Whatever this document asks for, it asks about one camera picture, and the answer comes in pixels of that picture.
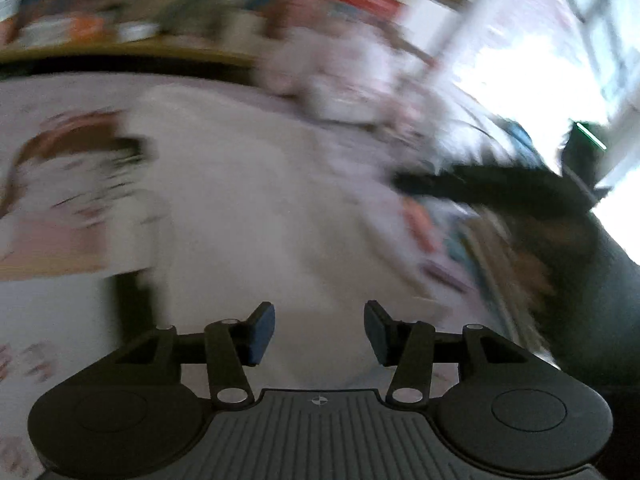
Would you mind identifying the cream t-shirt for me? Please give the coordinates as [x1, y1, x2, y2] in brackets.
[120, 85, 441, 386]

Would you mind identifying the pink checked cartoon mat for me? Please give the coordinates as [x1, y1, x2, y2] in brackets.
[0, 77, 501, 480]

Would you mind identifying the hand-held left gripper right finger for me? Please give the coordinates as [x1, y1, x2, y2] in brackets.
[364, 301, 556, 405]

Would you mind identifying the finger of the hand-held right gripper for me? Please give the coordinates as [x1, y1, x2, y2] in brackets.
[392, 166, 503, 206]

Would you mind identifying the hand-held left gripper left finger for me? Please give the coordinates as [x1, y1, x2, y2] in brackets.
[85, 302, 276, 406]

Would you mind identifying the pink white plush toy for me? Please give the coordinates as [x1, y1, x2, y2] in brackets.
[257, 25, 431, 126]

